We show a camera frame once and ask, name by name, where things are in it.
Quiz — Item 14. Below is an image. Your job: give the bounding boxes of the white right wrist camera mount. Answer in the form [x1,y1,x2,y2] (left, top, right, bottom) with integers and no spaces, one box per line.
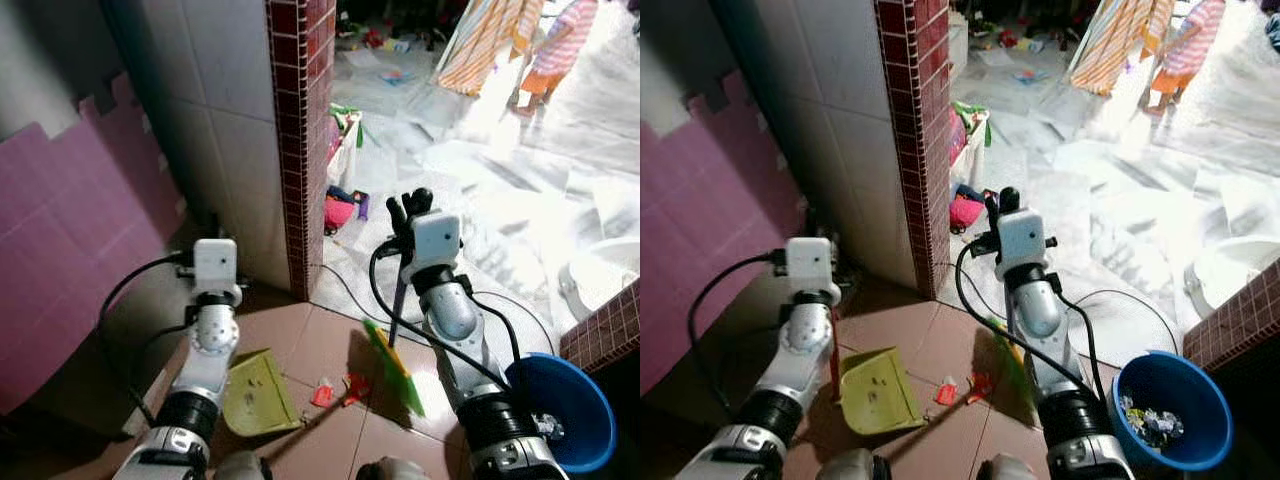
[407,211,464,272]
[995,208,1050,270]

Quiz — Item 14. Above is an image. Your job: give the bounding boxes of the yellow-green plastic dustpan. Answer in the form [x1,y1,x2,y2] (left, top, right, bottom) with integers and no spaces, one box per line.
[221,347,302,439]
[831,335,927,437]

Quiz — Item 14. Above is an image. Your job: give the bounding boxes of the white plastic bucket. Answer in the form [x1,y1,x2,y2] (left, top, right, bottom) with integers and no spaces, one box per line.
[557,237,641,322]
[1184,234,1280,320]

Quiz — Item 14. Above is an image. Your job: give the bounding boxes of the blue plastic basin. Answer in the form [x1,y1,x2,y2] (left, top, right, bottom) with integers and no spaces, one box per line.
[1111,349,1234,472]
[504,352,619,474]

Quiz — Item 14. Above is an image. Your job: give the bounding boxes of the long black right arm cable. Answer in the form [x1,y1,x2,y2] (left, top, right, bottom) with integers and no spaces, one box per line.
[367,238,513,393]
[953,234,1061,379]

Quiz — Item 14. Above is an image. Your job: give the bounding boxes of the grey robot left leg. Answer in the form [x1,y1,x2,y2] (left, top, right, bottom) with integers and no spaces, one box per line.
[819,449,892,480]
[214,451,267,480]

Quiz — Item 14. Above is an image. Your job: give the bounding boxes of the orange striped cloth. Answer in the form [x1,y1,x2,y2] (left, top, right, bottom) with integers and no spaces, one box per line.
[436,0,547,98]
[1067,0,1177,98]

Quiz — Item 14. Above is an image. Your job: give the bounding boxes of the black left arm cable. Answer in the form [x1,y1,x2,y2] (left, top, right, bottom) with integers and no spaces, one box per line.
[687,250,792,403]
[96,252,197,427]

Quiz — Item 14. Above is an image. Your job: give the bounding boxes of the pink striped garment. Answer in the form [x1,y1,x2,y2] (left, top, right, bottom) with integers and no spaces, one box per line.
[1144,0,1227,111]
[516,0,600,108]

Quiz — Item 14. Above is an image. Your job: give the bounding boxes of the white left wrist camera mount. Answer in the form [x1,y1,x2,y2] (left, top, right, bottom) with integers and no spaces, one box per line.
[192,238,240,294]
[785,237,835,294]

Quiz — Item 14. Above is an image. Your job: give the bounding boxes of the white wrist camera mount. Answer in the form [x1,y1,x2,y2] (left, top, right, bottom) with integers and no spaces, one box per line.
[407,211,464,272]
[785,237,835,294]
[192,238,240,294]
[995,208,1050,270]

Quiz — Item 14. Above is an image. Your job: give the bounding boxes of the green broom with dark handle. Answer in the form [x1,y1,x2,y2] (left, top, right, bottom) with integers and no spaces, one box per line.
[362,255,428,418]
[985,262,1041,406]

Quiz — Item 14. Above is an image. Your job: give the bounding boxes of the white basket with green items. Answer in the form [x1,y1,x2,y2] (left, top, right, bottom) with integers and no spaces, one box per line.
[329,102,367,187]
[950,99,992,167]

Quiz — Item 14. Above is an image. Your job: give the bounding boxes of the short black right arm cable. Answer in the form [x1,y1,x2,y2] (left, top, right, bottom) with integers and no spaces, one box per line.
[464,288,524,366]
[1046,270,1107,403]

